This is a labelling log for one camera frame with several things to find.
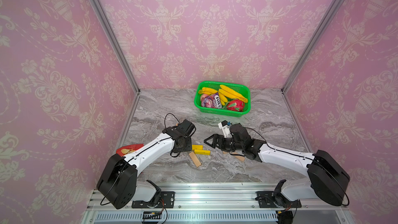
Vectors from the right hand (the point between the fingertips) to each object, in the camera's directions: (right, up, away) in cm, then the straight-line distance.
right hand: (206, 147), depth 77 cm
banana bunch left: (+1, +31, +33) cm, 46 cm away
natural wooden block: (-6, -9, +10) cm, 15 cm away
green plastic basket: (+27, +33, +36) cm, 56 cm away
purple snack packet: (+4, +24, +28) cm, 37 cm away
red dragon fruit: (+20, +21, +23) cm, 37 cm away
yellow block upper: (-5, -4, +14) cm, 15 cm away
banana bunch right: (+14, +30, +32) cm, 46 cm away
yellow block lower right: (-2, -6, +11) cm, 13 cm away
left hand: (-10, -3, +8) cm, 13 cm away
